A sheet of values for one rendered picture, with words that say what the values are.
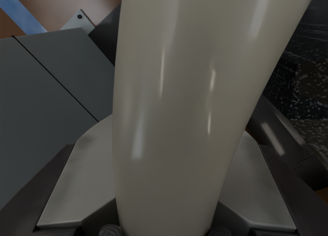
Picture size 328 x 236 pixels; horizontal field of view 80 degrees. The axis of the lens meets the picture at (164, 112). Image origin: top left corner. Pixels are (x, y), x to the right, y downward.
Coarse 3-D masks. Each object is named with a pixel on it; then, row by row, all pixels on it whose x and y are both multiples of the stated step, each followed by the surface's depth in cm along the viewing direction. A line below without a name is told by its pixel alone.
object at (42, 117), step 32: (64, 32) 77; (0, 64) 46; (32, 64) 54; (64, 64) 66; (96, 64) 84; (0, 96) 42; (32, 96) 49; (64, 96) 58; (96, 96) 71; (0, 128) 39; (32, 128) 44; (64, 128) 52; (0, 160) 36; (32, 160) 40; (0, 192) 33
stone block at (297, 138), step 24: (312, 0) 64; (312, 24) 51; (288, 48) 49; (312, 48) 43; (288, 72) 44; (312, 72) 39; (264, 96) 56; (288, 96) 44; (312, 96) 39; (288, 120) 43; (312, 120) 39; (312, 144) 44
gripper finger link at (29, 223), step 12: (72, 144) 9; (60, 156) 8; (48, 168) 8; (60, 168) 8; (36, 180) 7; (48, 180) 7; (24, 192) 7; (36, 192) 7; (48, 192) 7; (12, 204) 6; (24, 204) 6; (36, 204) 6; (0, 216) 6; (12, 216) 6; (24, 216) 6; (36, 216) 6; (0, 228) 6; (12, 228) 6; (24, 228) 6; (36, 228) 6; (60, 228) 6; (72, 228) 6
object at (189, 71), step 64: (128, 0) 3; (192, 0) 2; (256, 0) 2; (128, 64) 3; (192, 64) 3; (256, 64) 3; (128, 128) 4; (192, 128) 3; (128, 192) 4; (192, 192) 4
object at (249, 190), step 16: (240, 144) 9; (256, 144) 9; (240, 160) 8; (256, 160) 8; (240, 176) 7; (256, 176) 7; (272, 176) 7; (224, 192) 7; (240, 192) 7; (256, 192) 7; (272, 192) 7; (224, 208) 6; (240, 208) 6; (256, 208) 6; (272, 208) 6; (224, 224) 7; (240, 224) 6; (256, 224) 6; (272, 224) 6; (288, 224) 6
